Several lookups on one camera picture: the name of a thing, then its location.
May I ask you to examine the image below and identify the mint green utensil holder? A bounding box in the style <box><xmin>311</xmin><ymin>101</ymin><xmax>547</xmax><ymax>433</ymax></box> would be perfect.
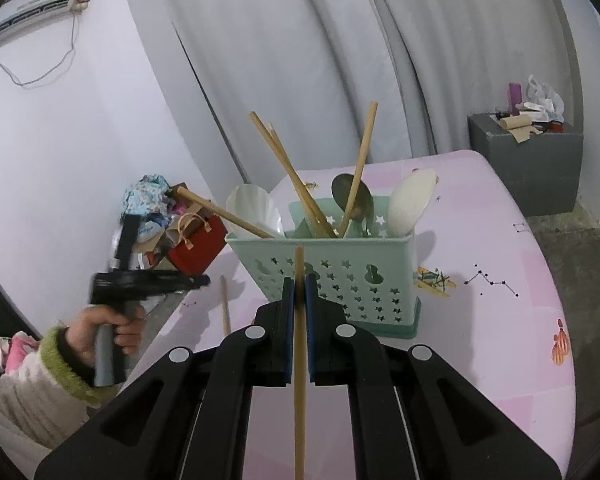
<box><xmin>225</xmin><ymin>197</ymin><xmax>423</xmax><ymax>341</ymax></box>

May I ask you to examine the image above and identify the white air conditioner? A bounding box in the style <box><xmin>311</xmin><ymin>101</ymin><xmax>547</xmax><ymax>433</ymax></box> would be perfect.
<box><xmin>0</xmin><ymin>0</ymin><xmax>81</xmax><ymax>53</ymax></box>

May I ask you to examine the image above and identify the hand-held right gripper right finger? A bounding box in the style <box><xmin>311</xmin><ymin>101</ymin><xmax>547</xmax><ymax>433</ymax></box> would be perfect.
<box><xmin>304</xmin><ymin>274</ymin><xmax>563</xmax><ymax>480</ymax></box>

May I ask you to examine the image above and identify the bunch of bamboo chopsticks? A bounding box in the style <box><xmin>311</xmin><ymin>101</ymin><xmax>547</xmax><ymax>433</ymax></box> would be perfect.
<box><xmin>172</xmin><ymin>101</ymin><xmax>379</xmax><ymax>241</ymax></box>

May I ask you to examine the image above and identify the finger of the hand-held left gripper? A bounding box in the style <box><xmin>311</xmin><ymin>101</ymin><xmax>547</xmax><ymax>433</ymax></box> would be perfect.
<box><xmin>146</xmin><ymin>272</ymin><xmax>212</xmax><ymax>297</ymax></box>

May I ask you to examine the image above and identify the grey cabinet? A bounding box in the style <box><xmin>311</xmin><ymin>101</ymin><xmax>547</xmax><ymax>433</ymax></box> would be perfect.
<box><xmin>467</xmin><ymin>112</ymin><xmax>585</xmax><ymax>217</ymax></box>

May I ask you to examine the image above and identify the floral clothes pile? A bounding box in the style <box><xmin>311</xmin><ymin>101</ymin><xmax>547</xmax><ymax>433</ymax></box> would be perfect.
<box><xmin>122</xmin><ymin>174</ymin><xmax>173</xmax><ymax>241</ymax></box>

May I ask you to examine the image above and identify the pink cloth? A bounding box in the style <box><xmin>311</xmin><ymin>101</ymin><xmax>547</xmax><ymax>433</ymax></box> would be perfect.
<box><xmin>0</xmin><ymin>335</ymin><xmax>41</xmax><ymax>376</ymax></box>

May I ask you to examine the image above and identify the air conditioner cable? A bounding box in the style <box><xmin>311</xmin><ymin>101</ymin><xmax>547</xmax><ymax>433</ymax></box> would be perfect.
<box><xmin>0</xmin><ymin>10</ymin><xmax>78</xmax><ymax>90</ymax></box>

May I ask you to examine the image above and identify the metal spoon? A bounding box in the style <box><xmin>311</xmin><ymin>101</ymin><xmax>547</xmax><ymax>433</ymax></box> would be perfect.
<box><xmin>331</xmin><ymin>173</ymin><xmax>376</xmax><ymax>236</ymax></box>

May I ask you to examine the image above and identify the white plastic rice paddle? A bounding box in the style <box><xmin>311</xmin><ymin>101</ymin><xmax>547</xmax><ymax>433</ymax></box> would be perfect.
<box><xmin>226</xmin><ymin>184</ymin><xmax>286</xmax><ymax>240</ymax></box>

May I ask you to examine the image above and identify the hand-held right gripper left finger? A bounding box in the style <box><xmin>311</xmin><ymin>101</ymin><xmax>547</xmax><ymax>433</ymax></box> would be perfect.
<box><xmin>34</xmin><ymin>276</ymin><xmax>296</xmax><ymax>480</ymax></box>

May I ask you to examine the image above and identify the white plastic bag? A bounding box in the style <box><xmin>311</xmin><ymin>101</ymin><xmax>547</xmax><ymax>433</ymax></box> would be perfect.
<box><xmin>525</xmin><ymin>75</ymin><xmax>565</xmax><ymax>118</ymax></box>

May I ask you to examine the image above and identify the pink printed tablecloth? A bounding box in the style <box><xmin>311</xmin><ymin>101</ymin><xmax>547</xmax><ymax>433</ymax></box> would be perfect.
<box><xmin>130</xmin><ymin>149</ymin><xmax>581</xmax><ymax>480</ymax></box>

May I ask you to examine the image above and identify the person's left forearm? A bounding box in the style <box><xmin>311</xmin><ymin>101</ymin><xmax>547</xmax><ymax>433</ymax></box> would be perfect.
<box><xmin>0</xmin><ymin>327</ymin><xmax>108</xmax><ymax>453</ymax></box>

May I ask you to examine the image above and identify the brown paper roll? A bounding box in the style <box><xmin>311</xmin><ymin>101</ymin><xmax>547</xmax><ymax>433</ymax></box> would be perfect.
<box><xmin>496</xmin><ymin>114</ymin><xmax>543</xmax><ymax>143</ymax></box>

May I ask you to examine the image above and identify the red gift bag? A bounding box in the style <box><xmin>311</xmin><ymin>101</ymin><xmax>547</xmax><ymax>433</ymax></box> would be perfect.
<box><xmin>166</xmin><ymin>212</ymin><xmax>229</xmax><ymax>277</ymax></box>

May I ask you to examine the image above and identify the person's left hand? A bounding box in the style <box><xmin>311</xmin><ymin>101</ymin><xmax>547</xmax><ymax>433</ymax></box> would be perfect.
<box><xmin>66</xmin><ymin>304</ymin><xmax>147</xmax><ymax>367</ymax></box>

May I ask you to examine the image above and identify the cream plastic soup spoon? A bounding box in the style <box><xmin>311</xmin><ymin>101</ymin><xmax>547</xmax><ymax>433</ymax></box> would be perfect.
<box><xmin>386</xmin><ymin>168</ymin><xmax>439</xmax><ymax>237</ymax></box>

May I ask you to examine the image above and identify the grey white curtain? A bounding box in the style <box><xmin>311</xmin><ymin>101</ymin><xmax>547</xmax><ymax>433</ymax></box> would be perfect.
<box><xmin>120</xmin><ymin>0</ymin><xmax>581</xmax><ymax>186</ymax></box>

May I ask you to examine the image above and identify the single bamboo chopstick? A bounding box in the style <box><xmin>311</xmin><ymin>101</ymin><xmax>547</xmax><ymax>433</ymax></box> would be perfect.
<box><xmin>220</xmin><ymin>275</ymin><xmax>231</xmax><ymax>336</ymax></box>
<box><xmin>293</xmin><ymin>245</ymin><xmax>307</xmax><ymax>480</ymax></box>

